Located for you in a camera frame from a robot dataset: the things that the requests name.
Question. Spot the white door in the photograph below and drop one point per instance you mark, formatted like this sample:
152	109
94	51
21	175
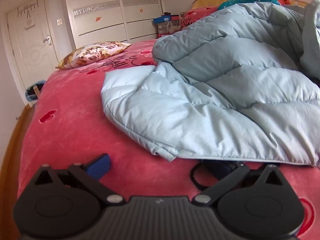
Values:
32	52

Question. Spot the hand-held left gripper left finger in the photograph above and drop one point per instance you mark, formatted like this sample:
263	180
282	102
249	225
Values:
98	166

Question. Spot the pink love pillows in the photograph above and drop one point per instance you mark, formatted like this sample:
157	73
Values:
195	17

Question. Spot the floral pillow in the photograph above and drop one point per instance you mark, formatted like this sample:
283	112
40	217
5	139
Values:
92	53

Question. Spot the wall light switch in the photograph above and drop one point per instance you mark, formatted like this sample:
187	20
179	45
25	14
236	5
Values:
59	21

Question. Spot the yellow headboard cover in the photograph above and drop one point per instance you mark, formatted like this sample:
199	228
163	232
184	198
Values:
207	2

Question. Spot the red plush bed blanket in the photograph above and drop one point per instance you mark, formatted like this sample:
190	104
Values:
75	117

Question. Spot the white wardrobe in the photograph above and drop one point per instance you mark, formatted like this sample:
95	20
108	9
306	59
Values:
100	17

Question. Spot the light blue puffer jacket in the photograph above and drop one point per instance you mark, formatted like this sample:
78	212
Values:
200	92

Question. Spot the over-door hook rack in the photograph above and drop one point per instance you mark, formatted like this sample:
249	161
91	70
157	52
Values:
28	17

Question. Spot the stack of shoe boxes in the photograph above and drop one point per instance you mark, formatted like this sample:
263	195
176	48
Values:
166	23

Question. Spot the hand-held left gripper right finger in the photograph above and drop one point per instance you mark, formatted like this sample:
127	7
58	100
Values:
232	177

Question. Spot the blue bin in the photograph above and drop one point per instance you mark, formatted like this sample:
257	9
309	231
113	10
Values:
35	91

